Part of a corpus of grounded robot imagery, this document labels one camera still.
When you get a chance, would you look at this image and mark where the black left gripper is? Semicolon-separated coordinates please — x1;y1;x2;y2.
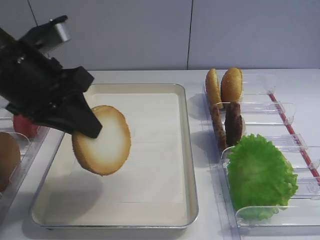
0;41;102;139

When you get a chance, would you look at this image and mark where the bun slice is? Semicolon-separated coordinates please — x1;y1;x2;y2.
71;105;132;176
0;132;21;192

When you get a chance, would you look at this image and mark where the red tomato slice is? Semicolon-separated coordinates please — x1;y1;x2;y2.
13;115;39;139

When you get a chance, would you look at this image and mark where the left brown meat patty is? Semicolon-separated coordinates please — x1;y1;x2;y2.
210;104;227;153

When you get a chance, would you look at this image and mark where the brown meat patty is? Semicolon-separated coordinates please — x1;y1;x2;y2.
210;104;227;153
224;102;243;147

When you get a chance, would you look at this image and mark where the right brown meat patty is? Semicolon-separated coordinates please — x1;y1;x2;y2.
224;102;243;147

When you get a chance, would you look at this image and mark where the green lettuce leaf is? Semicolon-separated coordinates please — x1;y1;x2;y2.
227;134;299;221

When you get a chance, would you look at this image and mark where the clear acrylic left food rack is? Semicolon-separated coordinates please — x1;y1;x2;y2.
0;97;50;222

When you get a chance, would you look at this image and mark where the clear acrylic food rack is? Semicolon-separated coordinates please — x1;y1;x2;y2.
202;73;320;240
0;97;50;222

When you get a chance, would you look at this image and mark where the white metal baking tray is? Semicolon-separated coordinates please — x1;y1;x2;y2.
30;83;199;229

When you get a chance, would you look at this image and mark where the left bun half right rack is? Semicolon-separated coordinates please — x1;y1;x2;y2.
205;68;223;109

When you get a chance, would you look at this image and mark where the bun half rack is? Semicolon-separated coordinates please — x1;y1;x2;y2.
220;67;243;103
205;68;223;109

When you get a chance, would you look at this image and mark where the clear acrylic right food rack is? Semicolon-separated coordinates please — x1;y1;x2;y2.
202;73;320;240

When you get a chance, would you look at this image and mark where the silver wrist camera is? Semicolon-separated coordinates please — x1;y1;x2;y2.
19;15;71;54

